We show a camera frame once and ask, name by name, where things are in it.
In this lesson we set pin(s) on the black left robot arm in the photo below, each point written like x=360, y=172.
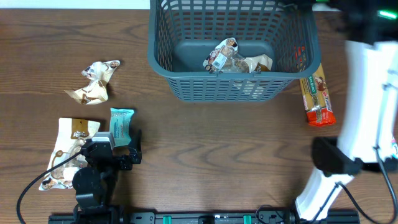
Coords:
x=95, y=184

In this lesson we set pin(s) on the blue Kleenex tissue pack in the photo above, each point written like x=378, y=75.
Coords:
x=394, y=148

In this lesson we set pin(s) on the crumpled cream snack bag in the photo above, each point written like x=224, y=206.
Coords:
x=99, y=74

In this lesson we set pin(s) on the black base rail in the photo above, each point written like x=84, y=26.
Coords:
x=262, y=216

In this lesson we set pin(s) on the cream cookie snack bag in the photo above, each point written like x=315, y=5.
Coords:
x=225, y=58

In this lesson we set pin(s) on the teal flushable wipes pack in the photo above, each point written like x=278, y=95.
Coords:
x=119, y=125

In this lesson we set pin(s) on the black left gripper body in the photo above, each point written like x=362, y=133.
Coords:
x=122, y=162

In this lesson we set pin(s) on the grey plastic mesh basket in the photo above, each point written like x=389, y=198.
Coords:
x=182, y=34

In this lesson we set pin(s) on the flat cream snack bag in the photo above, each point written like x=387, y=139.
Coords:
x=72, y=135

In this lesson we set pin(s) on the spaghetti pack with red end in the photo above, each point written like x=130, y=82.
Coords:
x=316, y=99

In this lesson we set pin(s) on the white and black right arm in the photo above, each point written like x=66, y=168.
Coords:
x=365, y=141

